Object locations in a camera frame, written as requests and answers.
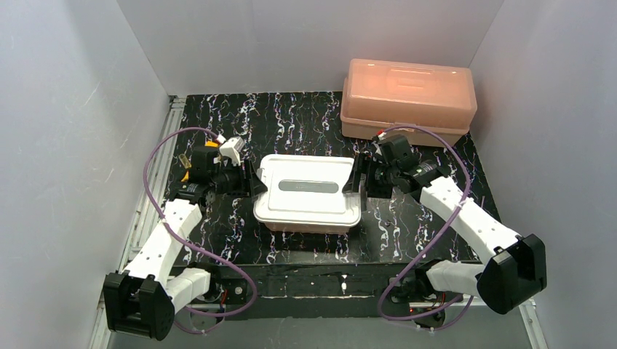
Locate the yellow test tube rack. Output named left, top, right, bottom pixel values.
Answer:
left=180, top=141, right=219, bottom=184

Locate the pink plastic bin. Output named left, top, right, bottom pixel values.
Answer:
left=259, top=219, right=361, bottom=235

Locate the clear glass test tube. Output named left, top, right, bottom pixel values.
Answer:
left=178, top=154, right=191, bottom=169

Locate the white rectangular lid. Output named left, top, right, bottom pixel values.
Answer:
left=253, top=154, right=362, bottom=225

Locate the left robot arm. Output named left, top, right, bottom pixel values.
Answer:
left=103, top=137, right=267, bottom=340

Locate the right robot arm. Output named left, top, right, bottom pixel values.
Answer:
left=343, top=135, right=547, bottom=314

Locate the large pink lidded box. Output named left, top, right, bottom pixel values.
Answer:
left=340, top=58, right=477, bottom=147

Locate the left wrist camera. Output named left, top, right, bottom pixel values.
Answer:
left=219, top=136, right=245, bottom=167

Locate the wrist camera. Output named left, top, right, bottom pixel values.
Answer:
left=219, top=136, right=245, bottom=167
left=372, top=129, right=387, bottom=157

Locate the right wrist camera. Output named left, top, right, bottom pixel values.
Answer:
left=372, top=129, right=387, bottom=157

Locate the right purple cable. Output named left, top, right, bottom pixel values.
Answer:
left=376, top=125, right=476, bottom=332

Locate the aluminium frame rail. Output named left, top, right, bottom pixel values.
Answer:
left=88, top=96, right=187, bottom=348

